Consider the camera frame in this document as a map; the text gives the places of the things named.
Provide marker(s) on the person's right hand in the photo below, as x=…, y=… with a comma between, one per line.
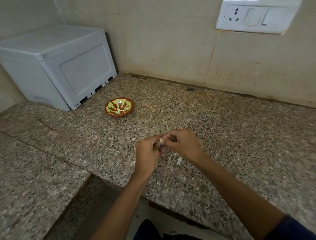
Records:
x=185, y=145

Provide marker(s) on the person's left thumb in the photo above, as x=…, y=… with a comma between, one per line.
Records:
x=154, y=139

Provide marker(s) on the person's right forearm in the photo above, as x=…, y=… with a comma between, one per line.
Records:
x=244, y=197

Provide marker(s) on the person's left hand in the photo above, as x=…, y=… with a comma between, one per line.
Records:
x=145, y=155

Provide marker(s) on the white garlic peel scraps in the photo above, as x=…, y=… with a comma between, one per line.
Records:
x=179, y=159

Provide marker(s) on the brown bowl with yellow pattern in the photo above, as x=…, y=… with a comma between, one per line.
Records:
x=119, y=107

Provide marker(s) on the white wall switch socket plate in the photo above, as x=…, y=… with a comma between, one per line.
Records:
x=258, y=16

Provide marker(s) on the grey plastic appliance box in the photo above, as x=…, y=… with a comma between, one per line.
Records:
x=58, y=65

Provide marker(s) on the person's left forearm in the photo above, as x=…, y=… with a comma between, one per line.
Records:
x=121, y=210

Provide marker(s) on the person's dark blue clothing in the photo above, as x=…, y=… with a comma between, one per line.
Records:
x=170, y=232

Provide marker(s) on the person's right thumb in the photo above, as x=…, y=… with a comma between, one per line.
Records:
x=167, y=144

